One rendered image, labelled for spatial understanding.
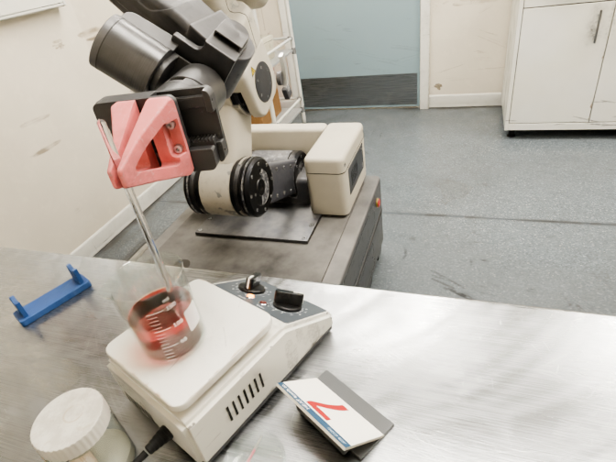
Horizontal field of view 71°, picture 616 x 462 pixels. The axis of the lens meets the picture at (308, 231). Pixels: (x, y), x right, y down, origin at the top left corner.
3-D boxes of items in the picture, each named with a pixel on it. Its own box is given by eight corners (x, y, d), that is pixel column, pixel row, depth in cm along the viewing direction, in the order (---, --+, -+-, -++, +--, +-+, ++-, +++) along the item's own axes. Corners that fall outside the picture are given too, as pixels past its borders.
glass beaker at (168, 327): (198, 308, 44) (172, 242, 40) (219, 348, 39) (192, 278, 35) (130, 340, 42) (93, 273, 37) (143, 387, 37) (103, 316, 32)
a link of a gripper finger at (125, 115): (161, 128, 28) (203, 84, 36) (62, 138, 29) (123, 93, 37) (192, 216, 32) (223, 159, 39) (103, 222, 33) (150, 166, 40)
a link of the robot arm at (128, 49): (255, 32, 48) (226, 87, 54) (159, -37, 45) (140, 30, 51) (214, 90, 40) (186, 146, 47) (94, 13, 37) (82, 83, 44)
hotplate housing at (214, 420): (258, 291, 58) (244, 243, 54) (336, 329, 50) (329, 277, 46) (110, 419, 45) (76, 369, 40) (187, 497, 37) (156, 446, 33)
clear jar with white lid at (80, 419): (91, 435, 43) (54, 387, 39) (147, 434, 43) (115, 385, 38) (59, 500, 39) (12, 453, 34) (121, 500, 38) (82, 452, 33)
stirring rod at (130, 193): (183, 324, 40) (97, 117, 29) (190, 324, 40) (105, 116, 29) (181, 328, 40) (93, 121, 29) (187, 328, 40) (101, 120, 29)
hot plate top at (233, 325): (199, 281, 49) (197, 275, 48) (278, 323, 42) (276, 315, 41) (104, 354, 41) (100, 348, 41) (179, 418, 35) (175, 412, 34)
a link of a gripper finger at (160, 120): (134, 131, 28) (181, 87, 36) (36, 141, 29) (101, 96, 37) (166, 218, 32) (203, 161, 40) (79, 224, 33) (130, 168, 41)
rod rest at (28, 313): (82, 278, 66) (72, 259, 64) (93, 285, 64) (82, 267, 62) (15, 317, 61) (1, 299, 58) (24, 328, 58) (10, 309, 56)
